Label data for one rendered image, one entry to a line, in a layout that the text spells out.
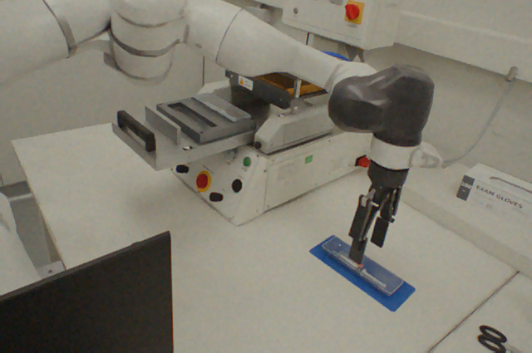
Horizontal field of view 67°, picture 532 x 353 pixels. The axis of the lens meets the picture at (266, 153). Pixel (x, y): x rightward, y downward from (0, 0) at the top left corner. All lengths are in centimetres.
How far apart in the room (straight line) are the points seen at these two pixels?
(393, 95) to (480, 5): 73
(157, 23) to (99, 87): 179
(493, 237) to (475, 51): 54
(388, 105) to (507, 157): 76
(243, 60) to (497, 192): 78
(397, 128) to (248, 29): 31
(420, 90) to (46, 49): 59
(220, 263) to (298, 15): 75
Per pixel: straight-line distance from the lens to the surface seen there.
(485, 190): 123
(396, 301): 93
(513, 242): 117
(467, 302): 101
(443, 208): 119
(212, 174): 109
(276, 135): 97
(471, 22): 143
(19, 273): 60
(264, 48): 73
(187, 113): 104
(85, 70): 239
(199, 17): 73
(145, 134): 87
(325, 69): 83
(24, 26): 70
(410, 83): 72
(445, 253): 111
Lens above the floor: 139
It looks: 28 degrees down
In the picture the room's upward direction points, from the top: 6 degrees clockwise
